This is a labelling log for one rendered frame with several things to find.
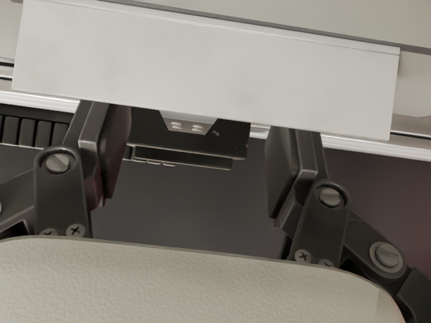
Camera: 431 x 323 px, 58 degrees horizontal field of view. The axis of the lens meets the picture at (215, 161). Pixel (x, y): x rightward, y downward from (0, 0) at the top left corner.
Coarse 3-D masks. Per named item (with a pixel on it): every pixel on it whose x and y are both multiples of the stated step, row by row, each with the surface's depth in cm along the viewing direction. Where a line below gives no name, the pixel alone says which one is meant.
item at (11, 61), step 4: (0, 56) 16; (0, 60) 17; (4, 60) 16; (8, 60) 16; (12, 60) 16; (0, 64) 18; (4, 64) 18; (8, 64) 18; (12, 64) 18; (0, 68) 18; (4, 68) 18; (8, 68) 18; (12, 68) 18
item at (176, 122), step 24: (144, 120) 36; (168, 120) 28; (192, 120) 26; (216, 120) 37; (144, 144) 36; (168, 144) 36; (192, 144) 37; (216, 144) 37; (240, 144) 37; (216, 168) 38
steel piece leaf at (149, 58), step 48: (48, 0) 8; (96, 0) 8; (48, 48) 8; (96, 48) 8; (144, 48) 9; (192, 48) 9; (240, 48) 9; (288, 48) 9; (336, 48) 9; (384, 48) 9; (96, 96) 8; (144, 96) 9; (192, 96) 9; (240, 96) 9; (288, 96) 9; (336, 96) 9; (384, 96) 9
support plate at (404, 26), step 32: (0, 0) 9; (160, 0) 8; (192, 0) 8; (224, 0) 8; (256, 0) 8; (288, 0) 7; (320, 0) 7; (352, 0) 7; (384, 0) 7; (416, 0) 7; (0, 32) 12; (352, 32) 8; (384, 32) 8; (416, 32) 8; (416, 64) 10; (416, 96) 13
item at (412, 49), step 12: (108, 0) 8; (120, 0) 8; (180, 12) 9; (192, 12) 8; (204, 12) 8; (264, 24) 9; (276, 24) 9; (336, 36) 9; (348, 36) 9; (408, 48) 9; (420, 48) 9
